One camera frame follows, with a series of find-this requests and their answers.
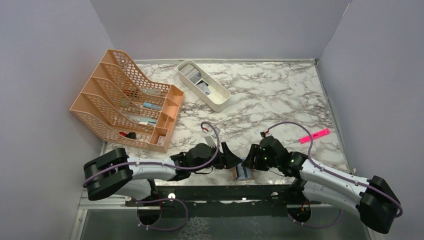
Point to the red black item in organizer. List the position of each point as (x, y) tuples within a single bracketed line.
[(130, 135)]

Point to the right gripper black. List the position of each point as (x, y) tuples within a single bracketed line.
[(249, 162)]

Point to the white oblong plastic tray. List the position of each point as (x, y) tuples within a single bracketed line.
[(216, 96)]

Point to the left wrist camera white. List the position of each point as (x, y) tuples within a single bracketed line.
[(210, 140)]

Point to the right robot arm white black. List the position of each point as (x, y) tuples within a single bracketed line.
[(372, 200)]

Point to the orange mesh file organizer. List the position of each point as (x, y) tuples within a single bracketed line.
[(112, 100)]

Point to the brown leather card holder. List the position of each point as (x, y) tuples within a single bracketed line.
[(241, 173)]

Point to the blue item in organizer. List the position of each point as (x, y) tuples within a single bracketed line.
[(152, 106)]

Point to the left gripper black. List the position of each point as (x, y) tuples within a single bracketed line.
[(227, 159)]

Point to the pink highlighter marker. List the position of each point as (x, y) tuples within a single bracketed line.
[(315, 135)]

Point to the black mounting rail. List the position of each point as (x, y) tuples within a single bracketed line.
[(213, 201)]

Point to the stack of credit cards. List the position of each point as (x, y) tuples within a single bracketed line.
[(195, 77)]

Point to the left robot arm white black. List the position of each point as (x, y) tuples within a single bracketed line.
[(111, 172)]

